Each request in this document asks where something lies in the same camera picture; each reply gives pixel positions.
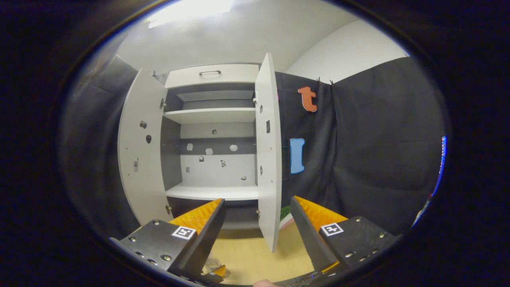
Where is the white cabinet drawer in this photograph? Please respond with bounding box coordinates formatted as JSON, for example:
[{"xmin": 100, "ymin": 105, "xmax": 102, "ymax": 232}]
[{"xmin": 165, "ymin": 64, "xmax": 260, "ymax": 89}]

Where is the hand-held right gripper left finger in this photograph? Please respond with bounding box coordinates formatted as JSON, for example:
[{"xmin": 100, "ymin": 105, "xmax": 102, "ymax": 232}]
[{"xmin": 110, "ymin": 198, "xmax": 226, "ymax": 281}]

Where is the white and grey cabinet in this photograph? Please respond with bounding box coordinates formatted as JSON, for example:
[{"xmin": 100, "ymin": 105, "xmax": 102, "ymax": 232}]
[{"xmin": 161, "ymin": 63, "xmax": 263, "ymax": 240}]

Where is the black backdrop cloth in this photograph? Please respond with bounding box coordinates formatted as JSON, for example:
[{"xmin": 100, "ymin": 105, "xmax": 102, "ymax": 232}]
[{"xmin": 60, "ymin": 56, "xmax": 445, "ymax": 236}]

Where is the white cabinet shelf board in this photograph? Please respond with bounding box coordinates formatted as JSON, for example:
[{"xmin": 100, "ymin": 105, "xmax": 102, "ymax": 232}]
[{"xmin": 163, "ymin": 108, "xmax": 256, "ymax": 124}]

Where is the white cabinet door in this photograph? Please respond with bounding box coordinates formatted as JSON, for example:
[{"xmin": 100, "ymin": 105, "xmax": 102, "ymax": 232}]
[
  {"xmin": 118, "ymin": 69, "xmax": 174, "ymax": 226},
  {"xmin": 255, "ymin": 53, "xmax": 282, "ymax": 252}
]

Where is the watermelon slice toy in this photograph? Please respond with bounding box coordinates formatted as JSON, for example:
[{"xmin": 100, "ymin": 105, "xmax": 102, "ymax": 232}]
[{"xmin": 280, "ymin": 205, "xmax": 295, "ymax": 230}]

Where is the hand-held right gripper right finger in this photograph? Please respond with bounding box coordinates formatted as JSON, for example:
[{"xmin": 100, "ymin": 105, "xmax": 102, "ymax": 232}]
[{"xmin": 290, "ymin": 195, "xmax": 403, "ymax": 277}]

